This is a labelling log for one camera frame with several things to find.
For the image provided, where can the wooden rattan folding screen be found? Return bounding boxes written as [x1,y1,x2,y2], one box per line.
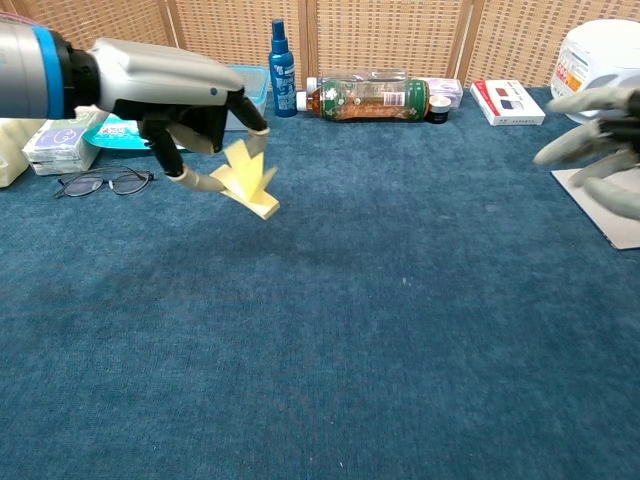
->
[0,0,640,90]

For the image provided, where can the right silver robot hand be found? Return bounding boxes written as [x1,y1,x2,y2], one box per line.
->
[532,87,640,221]

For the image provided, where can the teal snack bag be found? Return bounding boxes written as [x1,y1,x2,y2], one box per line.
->
[83,112,151,151]

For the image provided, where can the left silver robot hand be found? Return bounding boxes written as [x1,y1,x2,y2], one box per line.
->
[89,37,271,194]

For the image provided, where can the pastel multicolour tissue pack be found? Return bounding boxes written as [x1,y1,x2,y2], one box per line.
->
[22,107,109,176]

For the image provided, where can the long cream tissue package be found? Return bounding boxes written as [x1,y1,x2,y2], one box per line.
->
[0,117,31,189]

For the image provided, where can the green label tea bottle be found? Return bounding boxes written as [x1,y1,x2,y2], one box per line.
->
[295,75,432,123]

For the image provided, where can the black frame eyeglasses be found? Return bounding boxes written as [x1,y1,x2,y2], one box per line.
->
[53,165,156,200]

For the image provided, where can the teal table cloth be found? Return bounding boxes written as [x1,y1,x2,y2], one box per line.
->
[0,87,640,480]

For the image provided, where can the blue spray bottle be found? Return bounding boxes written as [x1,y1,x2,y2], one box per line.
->
[268,18,299,119]

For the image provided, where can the yellow sticky note pad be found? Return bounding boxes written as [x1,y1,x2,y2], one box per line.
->
[209,139,281,221]

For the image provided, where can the white red card box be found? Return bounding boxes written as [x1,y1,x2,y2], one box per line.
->
[469,79,547,127]

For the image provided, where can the small black jar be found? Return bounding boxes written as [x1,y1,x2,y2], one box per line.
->
[427,94,453,124]

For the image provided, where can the clear container blue rim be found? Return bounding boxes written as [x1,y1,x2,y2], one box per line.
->
[224,64,271,132]

